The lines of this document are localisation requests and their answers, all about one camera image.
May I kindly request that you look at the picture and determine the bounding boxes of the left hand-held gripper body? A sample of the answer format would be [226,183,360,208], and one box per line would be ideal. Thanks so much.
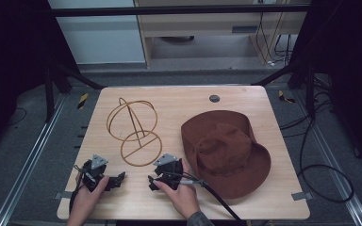
[81,153,113,193]

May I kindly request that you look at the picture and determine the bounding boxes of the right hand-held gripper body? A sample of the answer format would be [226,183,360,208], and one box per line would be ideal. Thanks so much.
[153,153,185,191]

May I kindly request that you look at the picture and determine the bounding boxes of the brown wide-brim hat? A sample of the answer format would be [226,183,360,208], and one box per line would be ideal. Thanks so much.
[180,109,272,200]

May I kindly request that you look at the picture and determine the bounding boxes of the light wooden desk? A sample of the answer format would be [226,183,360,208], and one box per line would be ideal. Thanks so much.
[133,0,313,69]

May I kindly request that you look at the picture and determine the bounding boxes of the grey metal table bracket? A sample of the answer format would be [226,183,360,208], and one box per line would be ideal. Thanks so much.
[290,191,314,202]
[53,190,74,201]

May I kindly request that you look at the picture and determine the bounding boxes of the golden wire hat stand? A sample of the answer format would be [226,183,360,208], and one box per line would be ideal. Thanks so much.
[106,97,164,168]

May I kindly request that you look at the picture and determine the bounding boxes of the black horizontal frame bar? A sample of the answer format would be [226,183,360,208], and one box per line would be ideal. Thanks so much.
[47,4,311,18]

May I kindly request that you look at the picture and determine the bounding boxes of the white cabinet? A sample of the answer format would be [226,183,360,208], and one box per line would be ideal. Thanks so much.
[47,0,147,66]

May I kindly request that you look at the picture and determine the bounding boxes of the black curtain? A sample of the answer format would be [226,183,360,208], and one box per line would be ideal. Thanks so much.
[0,0,80,159]
[289,0,362,175]

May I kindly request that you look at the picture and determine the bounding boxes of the person's left hand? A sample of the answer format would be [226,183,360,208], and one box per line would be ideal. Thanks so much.
[70,175,110,218]

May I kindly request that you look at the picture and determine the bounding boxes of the thick black gripper cable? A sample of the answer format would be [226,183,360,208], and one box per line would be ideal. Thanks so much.
[165,170,247,226]

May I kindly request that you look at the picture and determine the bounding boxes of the looped black floor cable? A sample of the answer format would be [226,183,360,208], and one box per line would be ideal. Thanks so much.
[297,116,355,204]

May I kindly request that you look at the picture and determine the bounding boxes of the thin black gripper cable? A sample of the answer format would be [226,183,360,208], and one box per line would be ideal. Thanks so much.
[68,164,89,215]

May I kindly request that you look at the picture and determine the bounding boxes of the black metal stand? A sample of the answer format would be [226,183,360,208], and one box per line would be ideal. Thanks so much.
[250,57,318,120]
[42,60,106,124]

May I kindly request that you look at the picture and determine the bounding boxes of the person's right hand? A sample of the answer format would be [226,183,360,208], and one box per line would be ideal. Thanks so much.
[153,158,201,219]

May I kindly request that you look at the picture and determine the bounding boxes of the hanging black cables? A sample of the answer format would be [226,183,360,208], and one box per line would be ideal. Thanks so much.
[255,11,294,68]

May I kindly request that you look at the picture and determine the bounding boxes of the aluminium floor rail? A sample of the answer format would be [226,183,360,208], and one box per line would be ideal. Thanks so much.
[293,89,362,226]
[0,93,68,226]

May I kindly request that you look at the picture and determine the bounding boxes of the yellow black striped tape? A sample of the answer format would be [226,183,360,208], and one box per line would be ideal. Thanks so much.
[277,89,297,105]
[76,92,90,110]

